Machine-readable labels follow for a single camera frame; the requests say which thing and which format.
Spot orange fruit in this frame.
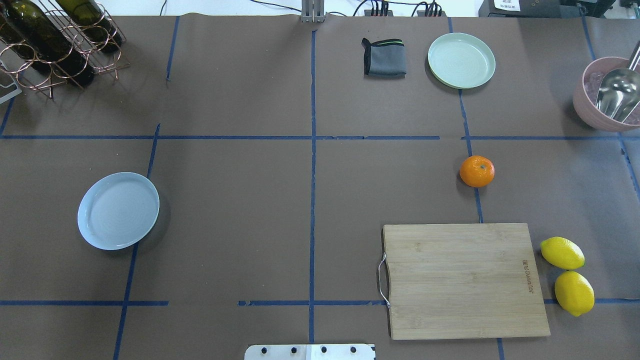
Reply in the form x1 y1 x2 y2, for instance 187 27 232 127
458 155 496 188

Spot light green round plate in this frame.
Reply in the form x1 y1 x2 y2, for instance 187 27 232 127
427 32 497 90

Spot blue-grey round plate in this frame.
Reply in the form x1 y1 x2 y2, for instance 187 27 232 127
77 172 160 251

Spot folded grey cloth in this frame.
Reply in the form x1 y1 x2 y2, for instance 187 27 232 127
361 38 407 78

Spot bamboo cutting board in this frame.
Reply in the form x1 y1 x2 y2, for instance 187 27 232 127
382 223 551 341

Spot upper yellow lemon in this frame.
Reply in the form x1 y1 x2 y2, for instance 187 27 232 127
540 236 586 271

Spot yellow lemon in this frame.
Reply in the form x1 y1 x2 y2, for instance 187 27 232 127
553 270 595 317
540 236 586 271

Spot lower yellow lemon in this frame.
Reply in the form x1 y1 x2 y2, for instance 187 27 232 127
553 270 595 317

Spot right dark wine bottle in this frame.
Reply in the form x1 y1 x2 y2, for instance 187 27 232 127
57 0 122 54

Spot dark wine bottle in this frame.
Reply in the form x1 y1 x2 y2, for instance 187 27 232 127
57 0 122 54
1 0 95 87

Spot metal scoop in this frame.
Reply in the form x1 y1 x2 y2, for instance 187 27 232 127
595 43 640 123

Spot left dark wine bottle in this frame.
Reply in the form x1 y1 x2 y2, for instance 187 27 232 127
1 0 95 87

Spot grey metal post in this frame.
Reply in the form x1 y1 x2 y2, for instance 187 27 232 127
301 0 326 23

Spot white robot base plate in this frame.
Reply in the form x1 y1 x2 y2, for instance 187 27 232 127
244 343 377 360

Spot black power strip cables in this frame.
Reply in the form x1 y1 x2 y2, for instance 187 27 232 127
352 0 444 18

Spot copper wire wine rack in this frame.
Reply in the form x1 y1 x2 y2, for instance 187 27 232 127
1 0 131 99

